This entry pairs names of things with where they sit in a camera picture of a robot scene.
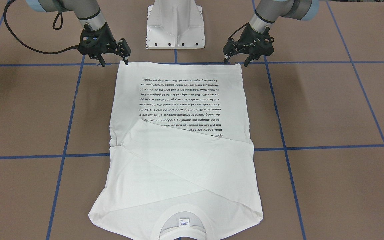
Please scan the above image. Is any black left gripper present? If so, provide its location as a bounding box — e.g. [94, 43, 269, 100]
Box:
[223, 23, 274, 67]

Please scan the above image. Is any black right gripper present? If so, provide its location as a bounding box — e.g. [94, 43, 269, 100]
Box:
[77, 23, 131, 67]

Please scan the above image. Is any white long-sleeve printed shirt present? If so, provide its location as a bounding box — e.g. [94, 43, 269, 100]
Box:
[88, 62, 263, 240]

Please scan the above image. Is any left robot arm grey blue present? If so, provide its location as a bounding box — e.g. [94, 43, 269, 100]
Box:
[223, 0, 319, 66]

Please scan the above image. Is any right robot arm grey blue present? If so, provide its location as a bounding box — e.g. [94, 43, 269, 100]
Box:
[27, 0, 131, 66]

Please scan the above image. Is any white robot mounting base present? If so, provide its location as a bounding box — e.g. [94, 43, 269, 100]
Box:
[146, 0, 205, 50]

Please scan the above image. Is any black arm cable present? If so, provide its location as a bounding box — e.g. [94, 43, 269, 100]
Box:
[3, 0, 79, 55]

